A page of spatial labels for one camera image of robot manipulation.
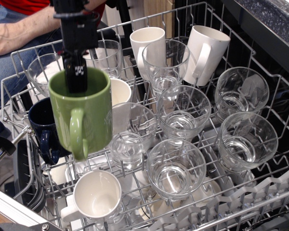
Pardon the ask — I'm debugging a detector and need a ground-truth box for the dark blue ceramic mug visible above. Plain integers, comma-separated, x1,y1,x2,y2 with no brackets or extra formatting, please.
28,98,70,165

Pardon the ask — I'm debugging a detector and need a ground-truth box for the green ceramic mug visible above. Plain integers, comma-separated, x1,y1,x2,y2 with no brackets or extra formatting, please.
48,67,113,161

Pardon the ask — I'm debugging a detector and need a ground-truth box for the white plate lower rack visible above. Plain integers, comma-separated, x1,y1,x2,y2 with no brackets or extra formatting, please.
138,177,222,220

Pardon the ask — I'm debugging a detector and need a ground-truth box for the white mug front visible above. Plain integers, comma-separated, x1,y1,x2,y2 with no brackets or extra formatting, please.
61,170,122,222

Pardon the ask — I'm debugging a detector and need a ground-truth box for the dark speckled countertop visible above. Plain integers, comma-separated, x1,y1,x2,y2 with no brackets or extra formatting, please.
222,0,289,73

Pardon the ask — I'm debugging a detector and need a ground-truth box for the clear glass right lower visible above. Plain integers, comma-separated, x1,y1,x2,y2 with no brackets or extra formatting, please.
218,112,278,173

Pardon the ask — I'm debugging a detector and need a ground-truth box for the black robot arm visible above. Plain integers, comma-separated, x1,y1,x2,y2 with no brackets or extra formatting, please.
50,0,100,93

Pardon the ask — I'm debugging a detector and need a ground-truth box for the grey wire dishwasher rack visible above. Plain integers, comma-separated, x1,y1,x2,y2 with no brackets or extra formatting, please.
0,1,289,231

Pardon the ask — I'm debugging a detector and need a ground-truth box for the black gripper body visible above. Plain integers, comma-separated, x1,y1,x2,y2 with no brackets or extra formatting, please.
60,13,99,59

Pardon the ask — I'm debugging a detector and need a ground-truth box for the tall clear glass back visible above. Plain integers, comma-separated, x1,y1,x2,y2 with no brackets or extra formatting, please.
142,37,190,98

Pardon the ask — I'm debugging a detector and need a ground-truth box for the clear glass right upper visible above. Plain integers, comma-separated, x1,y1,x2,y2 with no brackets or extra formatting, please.
214,67,269,122

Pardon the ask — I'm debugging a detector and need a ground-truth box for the cream mug centre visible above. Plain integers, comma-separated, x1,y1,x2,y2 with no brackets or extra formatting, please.
111,78,131,135

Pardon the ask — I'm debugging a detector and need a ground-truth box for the clear glass front centre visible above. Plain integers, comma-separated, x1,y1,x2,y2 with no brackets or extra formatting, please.
146,139,207,201

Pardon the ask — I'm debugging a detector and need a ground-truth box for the clear glass back middle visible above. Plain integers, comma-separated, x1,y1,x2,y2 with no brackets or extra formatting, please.
83,39,123,79

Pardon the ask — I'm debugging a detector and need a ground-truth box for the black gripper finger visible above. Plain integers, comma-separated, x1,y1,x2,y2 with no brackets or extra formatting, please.
63,55,88,93
89,48,98,59

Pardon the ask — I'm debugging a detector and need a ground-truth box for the black clamp with metal rod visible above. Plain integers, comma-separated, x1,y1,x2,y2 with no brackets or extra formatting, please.
0,116,34,161

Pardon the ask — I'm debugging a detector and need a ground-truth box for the clear glass centre left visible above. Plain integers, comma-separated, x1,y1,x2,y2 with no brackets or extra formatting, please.
108,103,158,170

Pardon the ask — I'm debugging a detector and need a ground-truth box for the white mug back centre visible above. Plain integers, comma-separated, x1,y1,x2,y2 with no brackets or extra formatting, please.
130,27,166,82

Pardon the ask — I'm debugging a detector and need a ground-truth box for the clear glass back left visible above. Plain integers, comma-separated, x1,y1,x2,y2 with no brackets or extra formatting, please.
27,53,64,97

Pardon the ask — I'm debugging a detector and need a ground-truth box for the person's bare forearm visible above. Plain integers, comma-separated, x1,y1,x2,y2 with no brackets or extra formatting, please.
5,6,61,47

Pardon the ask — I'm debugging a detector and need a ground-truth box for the person's hand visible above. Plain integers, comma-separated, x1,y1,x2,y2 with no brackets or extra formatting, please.
0,23,23,56

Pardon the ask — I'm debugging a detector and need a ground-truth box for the white mug back right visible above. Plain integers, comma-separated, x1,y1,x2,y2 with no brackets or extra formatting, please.
184,25,231,87

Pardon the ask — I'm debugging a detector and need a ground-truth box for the white mug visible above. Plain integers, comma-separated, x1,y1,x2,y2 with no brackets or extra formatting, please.
184,25,231,87
130,27,166,82
61,170,122,222

